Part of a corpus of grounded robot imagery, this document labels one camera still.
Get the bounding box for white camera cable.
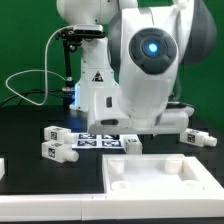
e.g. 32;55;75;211
5;25;75;107

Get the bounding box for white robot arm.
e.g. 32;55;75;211
56;0;217;135

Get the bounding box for white fiducial marker sheet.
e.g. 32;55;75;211
71;132;141;150

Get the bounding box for black camera on stand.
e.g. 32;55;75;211
55;25;106;109

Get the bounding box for black cables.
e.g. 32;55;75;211
0;88;68;108

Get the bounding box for white block left edge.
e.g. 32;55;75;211
0;158;5;180

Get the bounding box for white L-shaped fence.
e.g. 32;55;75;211
0;195;224;222

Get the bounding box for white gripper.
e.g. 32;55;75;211
87;89;189;135

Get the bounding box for white square table top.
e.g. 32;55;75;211
102;154;224;200

